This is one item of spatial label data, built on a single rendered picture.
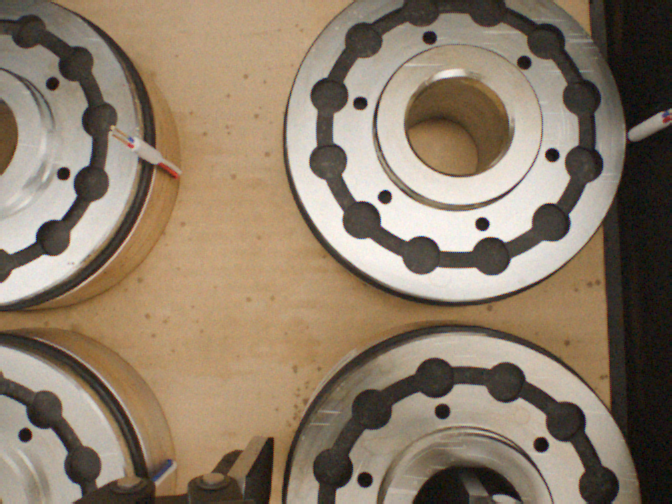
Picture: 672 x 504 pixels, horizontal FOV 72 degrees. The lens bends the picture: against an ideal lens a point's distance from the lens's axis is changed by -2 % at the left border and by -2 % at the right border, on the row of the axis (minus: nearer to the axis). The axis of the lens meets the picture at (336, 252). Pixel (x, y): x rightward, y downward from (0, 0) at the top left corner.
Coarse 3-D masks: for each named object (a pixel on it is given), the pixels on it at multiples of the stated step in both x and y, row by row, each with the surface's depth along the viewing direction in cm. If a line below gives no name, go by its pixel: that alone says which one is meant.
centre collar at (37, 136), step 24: (0, 72) 14; (0, 96) 14; (24, 96) 14; (24, 120) 14; (48, 120) 14; (24, 144) 14; (48, 144) 14; (24, 168) 14; (48, 168) 14; (0, 192) 14; (24, 192) 14; (0, 216) 14
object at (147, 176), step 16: (80, 16) 15; (128, 64) 15; (144, 96) 15; (144, 112) 15; (144, 176) 15; (144, 192) 15; (128, 224) 15; (112, 256) 15; (96, 272) 15; (64, 288) 15; (16, 304) 15; (32, 304) 15
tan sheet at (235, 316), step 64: (64, 0) 18; (128, 0) 18; (192, 0) 18; (256, 0) 18; (320, 0) 18; (576, 0) 17; (192, 64) 18; (256, 64) 18; (192, 128) 17; (256, 128) 17; (448, 128) 17; (192, 192) 17; (256, 192) 17; (192, 256) 17; (256, 256) 17; (320, 256) 17; (576, 256) 17; (0, 320) 17; (64, 320) 17; (128, 320) 17; (192, 320) 17; (256, 320) 17; (320, 320) 17; (384, 320) 17; (512, 320) 16; (576, 320) 16; (192, 384) 17; (256, 384) 17; (192, 448) 17
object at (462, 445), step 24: (432, 432) 13; (456, 432) 13; (480, 432) 13; (408, 456) 13; (432, 456) 13; (456, 456) 13; (480, 456) 13; (504, 456) 13; (528, 456) 13; (384, 480) 13; (408, 480) 13; (504, 480) 13; (528, 480) 13
